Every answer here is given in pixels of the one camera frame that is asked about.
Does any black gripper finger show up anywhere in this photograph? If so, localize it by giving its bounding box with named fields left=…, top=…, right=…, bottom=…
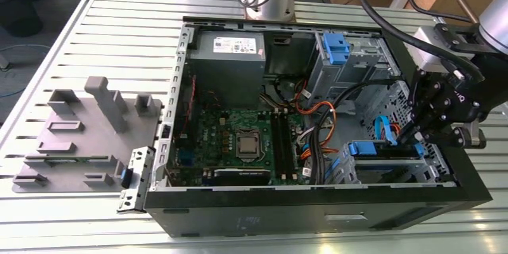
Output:
left=416, top=123, right=488, bottom=149
left=397, top=71, right=453, bottom=145

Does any blue wire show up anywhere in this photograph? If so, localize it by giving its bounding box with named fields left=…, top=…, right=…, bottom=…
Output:
left=373, top=115, right=397, bottom=145

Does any grey metal disk bay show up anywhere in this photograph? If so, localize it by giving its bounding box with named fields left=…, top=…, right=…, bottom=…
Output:
left=340, top=139, right=441, bottom=185

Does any grey metal drive cage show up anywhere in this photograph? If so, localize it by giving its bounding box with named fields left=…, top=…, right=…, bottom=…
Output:
left=306, top=30, right=392, bottom=103

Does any blue drive latch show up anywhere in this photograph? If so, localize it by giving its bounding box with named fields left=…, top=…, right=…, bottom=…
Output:
left=322, top=32, right=352, bottom=66

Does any black RAM slot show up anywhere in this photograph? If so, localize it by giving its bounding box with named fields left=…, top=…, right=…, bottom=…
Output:
left=270, top=108, right=288, bottom=179
left=280, top=108, right=297, bottom=180

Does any CPU socket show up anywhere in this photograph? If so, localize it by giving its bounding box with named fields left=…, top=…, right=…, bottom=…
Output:
left=233, top=128, right=265, bottom=164

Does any silver CPU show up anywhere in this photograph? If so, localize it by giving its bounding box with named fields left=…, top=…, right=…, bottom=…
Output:
left=237, top=136, right=258, bottom=155

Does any black PC case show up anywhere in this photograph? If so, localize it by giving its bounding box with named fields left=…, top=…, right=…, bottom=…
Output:
left=142, top=15, right=493, bottom=239

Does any grey power supply unit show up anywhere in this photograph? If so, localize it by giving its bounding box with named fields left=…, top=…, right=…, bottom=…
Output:
left=185, top=30, right=266, bottom=112

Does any black graphics card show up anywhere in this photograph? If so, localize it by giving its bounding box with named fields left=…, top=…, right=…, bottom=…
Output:
left=201, top=167, right=273, bottom=186

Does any green motherboard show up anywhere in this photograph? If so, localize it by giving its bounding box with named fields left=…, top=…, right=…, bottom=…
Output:
left=169, top=108, right=314, bottom=186

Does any grey parts rack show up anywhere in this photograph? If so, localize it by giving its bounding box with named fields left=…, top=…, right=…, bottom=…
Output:
left=10, top=76, right=165, bottom=195

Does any green RAM stick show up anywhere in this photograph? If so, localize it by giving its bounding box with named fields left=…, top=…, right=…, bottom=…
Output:
left=42, top=158, right=90, bottom=165

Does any black waste bin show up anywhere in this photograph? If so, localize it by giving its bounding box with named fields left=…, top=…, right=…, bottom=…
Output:
left=0, top=0, right=44, bottom=37

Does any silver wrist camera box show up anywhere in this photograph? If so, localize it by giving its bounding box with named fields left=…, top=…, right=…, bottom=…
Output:
left=412, top=26, right=449, bottom=73

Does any orange wire bundle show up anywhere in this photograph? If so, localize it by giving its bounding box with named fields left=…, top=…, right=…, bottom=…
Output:
left=294, top=101, right=338, bottom=159

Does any black cable bundle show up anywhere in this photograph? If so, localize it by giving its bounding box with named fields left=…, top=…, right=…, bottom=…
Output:
left=309, top=80, right=397, bottom=185

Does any thin red wire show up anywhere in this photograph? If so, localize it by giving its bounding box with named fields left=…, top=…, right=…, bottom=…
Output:
left=180, top=74, right=198, bottom=140

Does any silver expansion slot bracket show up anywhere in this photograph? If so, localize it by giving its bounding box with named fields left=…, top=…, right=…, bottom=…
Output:
left=114, top=146, right=156, bottom=215

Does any blue floor cable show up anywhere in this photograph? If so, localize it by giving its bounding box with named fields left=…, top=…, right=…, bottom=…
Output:
left=0, top=44, right=50, bottom=100

